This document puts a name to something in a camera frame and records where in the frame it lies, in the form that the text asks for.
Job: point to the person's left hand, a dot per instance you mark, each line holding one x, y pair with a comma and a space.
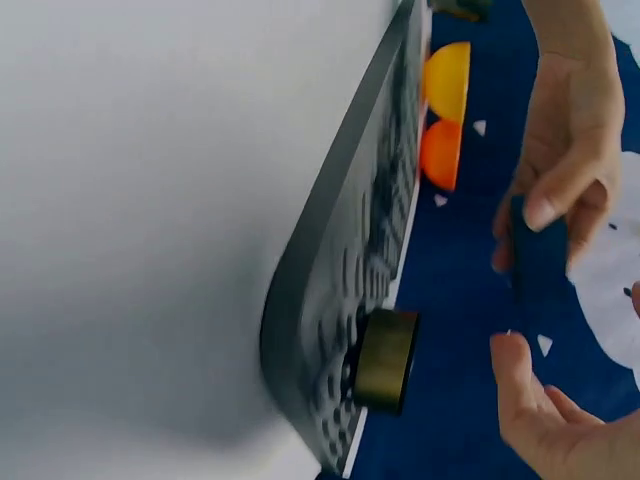
570, 135

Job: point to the person's right hand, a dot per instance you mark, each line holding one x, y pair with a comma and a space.
565, 440

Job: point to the person's right fingers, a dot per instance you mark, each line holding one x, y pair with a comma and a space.
520, 390

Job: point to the person's left thumb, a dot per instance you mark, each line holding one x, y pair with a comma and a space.
560, 202

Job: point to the person's left fingers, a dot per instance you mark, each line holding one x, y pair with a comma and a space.
501, 235

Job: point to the dark blue block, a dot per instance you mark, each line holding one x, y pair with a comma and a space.
541, 257

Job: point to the person's left forearm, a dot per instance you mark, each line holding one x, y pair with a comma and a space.
570, 25

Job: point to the orange half ball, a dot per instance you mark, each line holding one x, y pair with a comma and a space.
441, 155

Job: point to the yellow half ball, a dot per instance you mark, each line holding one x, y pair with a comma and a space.
445, 80

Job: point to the dark green rounded piece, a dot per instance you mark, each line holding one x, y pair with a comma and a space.
462, 9

